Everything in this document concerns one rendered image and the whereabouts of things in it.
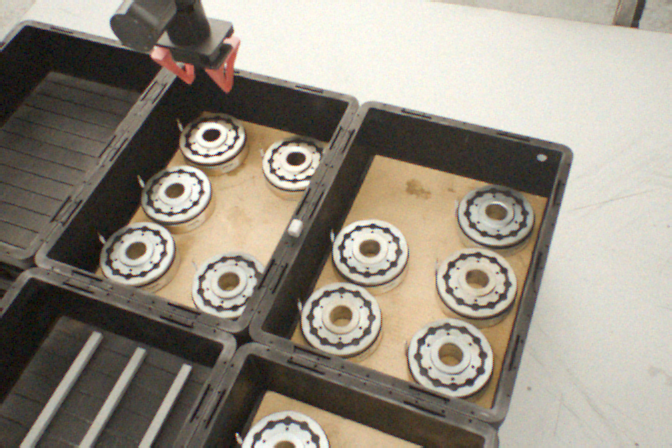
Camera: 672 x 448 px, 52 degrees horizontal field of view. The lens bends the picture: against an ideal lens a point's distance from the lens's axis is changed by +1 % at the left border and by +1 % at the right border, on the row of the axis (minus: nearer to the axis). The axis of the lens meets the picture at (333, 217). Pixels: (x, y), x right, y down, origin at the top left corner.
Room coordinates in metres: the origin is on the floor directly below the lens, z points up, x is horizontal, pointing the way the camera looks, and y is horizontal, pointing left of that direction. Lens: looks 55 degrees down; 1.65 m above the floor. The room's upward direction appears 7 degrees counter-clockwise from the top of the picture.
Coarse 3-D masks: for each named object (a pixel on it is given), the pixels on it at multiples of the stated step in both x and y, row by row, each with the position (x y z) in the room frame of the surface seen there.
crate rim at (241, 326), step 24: (240, 72) 0.79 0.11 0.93; (336, 96) 0.72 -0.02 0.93; (144, 120) 0.72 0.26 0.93; (120, 144) 0.68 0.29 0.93; (336, 144) 0.63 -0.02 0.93; (312, 192) 0.55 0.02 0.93; (72, 216) 0.56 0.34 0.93; (48, 240) 0.52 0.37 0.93; (288, 240) 0.48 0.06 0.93; (48, 264) 0.49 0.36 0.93; (120, 288) 0.44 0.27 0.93; (264, 288) 0.42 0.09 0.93; (240, 336) 0.36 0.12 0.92
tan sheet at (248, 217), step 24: (264, 144) 0.73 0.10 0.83; (240, 168) 0.69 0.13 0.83; (216, 192) 0.65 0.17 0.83; (240, 192) 0.64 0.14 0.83; (264, 192) 0.64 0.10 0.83; (144, 216) 0.62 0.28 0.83; (216, 216) 0.60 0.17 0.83; (240, 216) 0.60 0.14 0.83; (264, 216) 0.59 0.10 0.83; (288, 216) 0.59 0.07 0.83; (192, 240) 0.57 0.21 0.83; (216, 240) 0.56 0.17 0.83; (240, 240) 0.56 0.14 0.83; (264, 240) 0.55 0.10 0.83; (192, 264) 0.53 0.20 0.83; (264, 264) 0.51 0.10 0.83; (168, 288) 0.49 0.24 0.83
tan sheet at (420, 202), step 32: (384, 160) 0.67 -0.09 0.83; (384, 192) 0.61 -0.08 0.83; (416, 192) 0.61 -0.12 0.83; (448, 192) 0.60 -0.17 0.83; (416, 224) 0.55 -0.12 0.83; (448, 224) 0.54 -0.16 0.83; (416, 256) 0.50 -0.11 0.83; (448, 256) 0.49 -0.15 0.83; (512, 256) 0.48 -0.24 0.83; (320, 288) 0.46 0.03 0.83; (416, 288) 0.45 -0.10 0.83; (480, 288) 0.44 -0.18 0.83; (384, 320) 0.41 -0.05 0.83; (416, 320) 0.40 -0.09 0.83; (512, 320) 0.39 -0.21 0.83; (384, 352) 0.36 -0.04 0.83
